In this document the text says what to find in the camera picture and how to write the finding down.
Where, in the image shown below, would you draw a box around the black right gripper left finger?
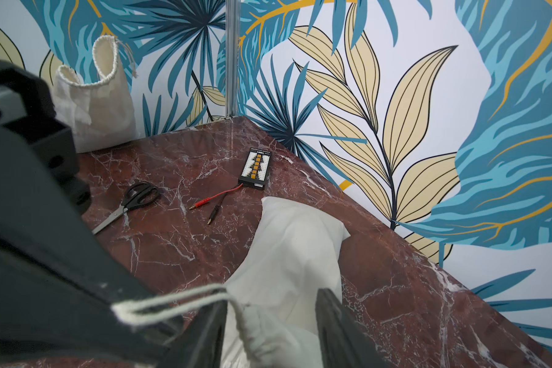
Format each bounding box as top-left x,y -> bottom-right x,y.
158,301 -> 228,368

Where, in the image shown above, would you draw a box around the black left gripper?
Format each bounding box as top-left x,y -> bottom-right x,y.
0,61 -> 183,364

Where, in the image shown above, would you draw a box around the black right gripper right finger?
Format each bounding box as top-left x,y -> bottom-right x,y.
315,288 -> 387,368

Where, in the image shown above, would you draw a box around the cream cloth soil bag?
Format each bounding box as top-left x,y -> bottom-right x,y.
111,196 -> 351,368

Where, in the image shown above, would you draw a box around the black charger board with leads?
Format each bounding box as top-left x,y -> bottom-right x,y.
190,148 -> 272,225

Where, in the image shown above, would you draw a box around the black handled scissors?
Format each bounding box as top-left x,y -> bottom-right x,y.
92,182 -> 161,235

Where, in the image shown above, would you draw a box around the cream cloth bag left wall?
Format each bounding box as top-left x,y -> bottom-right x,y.
52,35 -> 136,153

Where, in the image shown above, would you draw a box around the left aluminium frame post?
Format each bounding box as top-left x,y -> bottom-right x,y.
225,0 -> 241,118

